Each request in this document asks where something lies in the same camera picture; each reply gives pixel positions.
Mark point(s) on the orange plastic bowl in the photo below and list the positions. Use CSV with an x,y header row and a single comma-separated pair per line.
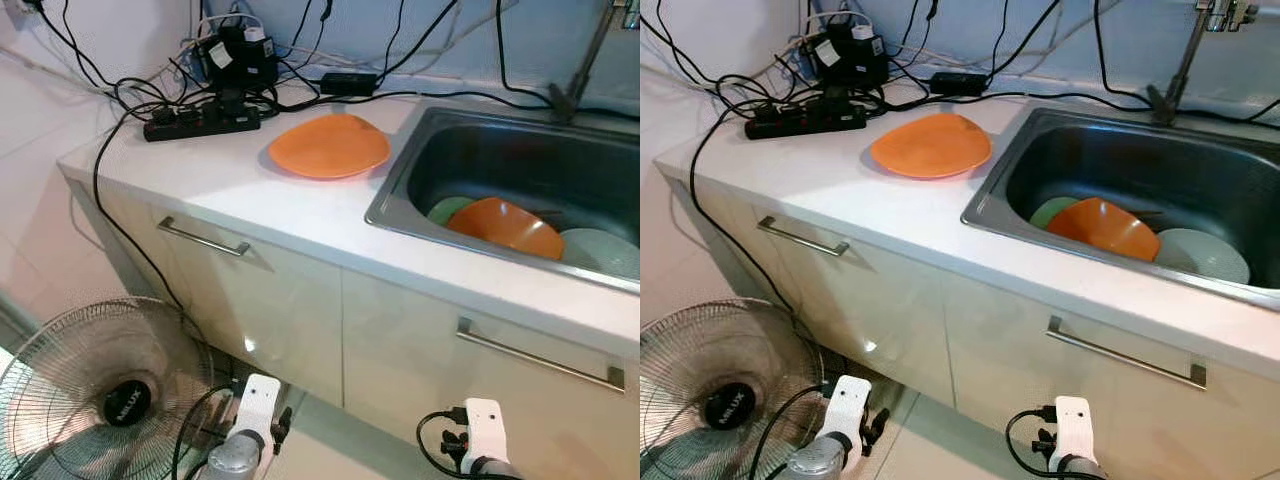
x,y
505,225
1105,225

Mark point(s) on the orange plastic plate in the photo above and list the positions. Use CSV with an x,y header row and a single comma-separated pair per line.
x,y
930,148
330,148

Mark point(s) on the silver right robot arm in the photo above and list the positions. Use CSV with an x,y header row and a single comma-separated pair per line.
x,y
490,470
1080,470

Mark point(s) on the stainless steel kitchen sink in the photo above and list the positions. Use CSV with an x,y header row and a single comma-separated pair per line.
x,y
510,150
1130,155

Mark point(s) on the cream cabinet door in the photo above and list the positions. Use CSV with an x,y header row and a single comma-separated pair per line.
x,y
870,320
1020,390
270,320
420,400

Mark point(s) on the metal cage floor fan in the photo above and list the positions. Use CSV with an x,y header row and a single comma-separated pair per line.
x,y
690,350
60,350

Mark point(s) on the green plate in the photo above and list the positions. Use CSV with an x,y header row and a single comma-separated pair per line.
x,y
447,208
1048,210

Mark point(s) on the pale white bowl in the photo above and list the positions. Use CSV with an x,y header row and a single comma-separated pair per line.
x,y
1205,258
605,255

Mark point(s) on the black power strip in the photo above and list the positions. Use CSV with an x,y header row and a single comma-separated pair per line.
x,y
200,122
805,120

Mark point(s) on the dark sink faucet pole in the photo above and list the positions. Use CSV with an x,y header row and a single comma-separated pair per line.
x,y
1163,105
565,105

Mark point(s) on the small black adapter box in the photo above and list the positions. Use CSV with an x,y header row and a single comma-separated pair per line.
x,y
349,84
959,83

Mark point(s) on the black power adapter block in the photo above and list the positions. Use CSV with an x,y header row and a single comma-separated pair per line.
x,y
240,60
848,58

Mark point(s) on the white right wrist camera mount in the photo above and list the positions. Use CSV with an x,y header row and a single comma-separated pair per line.
x,y
487,430
1075,428

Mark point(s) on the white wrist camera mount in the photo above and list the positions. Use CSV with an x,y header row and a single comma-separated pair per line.
x,y
258,405
850,405
487,430
1075,428

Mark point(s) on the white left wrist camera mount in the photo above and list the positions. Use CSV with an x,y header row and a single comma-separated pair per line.
x,y
258,405
850,405

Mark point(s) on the chrome wall tap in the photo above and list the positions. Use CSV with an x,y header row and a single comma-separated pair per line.
x,y
630,12
1228,14

